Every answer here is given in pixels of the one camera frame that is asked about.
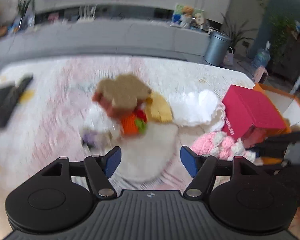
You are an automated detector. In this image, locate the white fluffy cloth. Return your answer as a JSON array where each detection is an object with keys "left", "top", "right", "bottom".
[{"left": 168, "top": 89, "right": 225, "bottom": 132}]

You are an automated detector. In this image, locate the white wifi router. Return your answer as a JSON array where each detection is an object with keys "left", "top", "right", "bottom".
[{"left": 77, "top": 5, "right": 97, "bottom": 22}]

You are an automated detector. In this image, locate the brown bread plush toy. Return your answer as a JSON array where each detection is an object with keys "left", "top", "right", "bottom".
[{"left": 92, "top": 74, "right": 152, "bottom": 119}]

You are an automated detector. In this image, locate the orange cardboard box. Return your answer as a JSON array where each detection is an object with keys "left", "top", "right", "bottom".
[{"left": 253, "top": 83, "right": 300, "bottom": 133}]

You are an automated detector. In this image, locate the climbing green vine plant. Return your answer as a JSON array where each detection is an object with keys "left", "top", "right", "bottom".
[{"left": 270, "top": 15, "right": 295, "bottom": 63}]

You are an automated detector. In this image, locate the red lidded clear container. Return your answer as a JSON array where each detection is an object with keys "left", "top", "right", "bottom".
[{"left": 222, "top": 85, "right": 287, "bottom": 148}]

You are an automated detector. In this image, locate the pink woven handbag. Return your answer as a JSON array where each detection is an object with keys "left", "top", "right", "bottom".
[{"left": 223, "top": 47, "right": 234, "bottom": 66}]

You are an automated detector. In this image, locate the green plant in vase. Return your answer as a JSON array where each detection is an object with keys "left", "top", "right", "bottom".
[{"left": 17, "top": 0, "right": 34, "bottom": 29}]

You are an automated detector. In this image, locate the black remote control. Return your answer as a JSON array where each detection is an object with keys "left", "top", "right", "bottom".
[{"left": 0, "top": 75, "right": 33, "bottom": 129}]

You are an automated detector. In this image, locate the small purple toy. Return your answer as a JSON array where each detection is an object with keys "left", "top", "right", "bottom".
[{"left": 79, "top": 128, "right": 109, "bottom": 151}]

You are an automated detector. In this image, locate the yellow soft cloth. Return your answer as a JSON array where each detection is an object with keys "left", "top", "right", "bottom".
[{"left": 145, "top": 92, "right": 173, "bottom": 123}]

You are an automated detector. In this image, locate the potted long leaf plant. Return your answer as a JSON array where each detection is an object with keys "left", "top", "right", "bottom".
[{"left": 221, "top": 14, "right": 258, "bottom": 53}]

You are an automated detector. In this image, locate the pink white crochet bag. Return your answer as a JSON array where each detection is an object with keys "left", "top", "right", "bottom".
[{"left": 190, "top": 132, "right": 256, "bottom": 163}]

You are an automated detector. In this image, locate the blue water jug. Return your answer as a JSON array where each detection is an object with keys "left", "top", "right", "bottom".
[{"left": 252, "top": 41, "right": 271, "bottom": 69}]

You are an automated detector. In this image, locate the grey metal trash bin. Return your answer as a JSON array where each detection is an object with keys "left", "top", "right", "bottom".
[{"left": 204, "top": 31, "right": 231, "bottom": 67}]

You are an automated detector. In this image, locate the orange crochet toy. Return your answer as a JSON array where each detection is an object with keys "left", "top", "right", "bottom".
[{"left": 120, "top": 109, "right": 147, "bottom": 137}]

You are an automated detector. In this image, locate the white soft pouch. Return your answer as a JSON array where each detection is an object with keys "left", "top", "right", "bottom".
[{"left": 86, "top": 106, "right": 179, "bottom": 183}]

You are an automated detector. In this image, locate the dark cabinet with items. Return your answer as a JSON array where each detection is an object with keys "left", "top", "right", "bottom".
[{"left": 272, "top": 26, "right": 300, "bottom": 84}]

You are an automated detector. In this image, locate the teddy bear on stand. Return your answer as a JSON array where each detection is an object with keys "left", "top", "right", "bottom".
[{"left": 180, "top": 6, "right": 194, "bottom": 29}]

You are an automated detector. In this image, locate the white marble tv console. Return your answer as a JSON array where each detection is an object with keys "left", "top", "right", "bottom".
[{"left": 0, "top": 19, "right": 210, "bottom": 60}]

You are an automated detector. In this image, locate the pink patterned table cloth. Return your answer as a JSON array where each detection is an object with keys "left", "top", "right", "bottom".
[{"left": 0, "top": 56, "right": 256, "bottom": 235}]

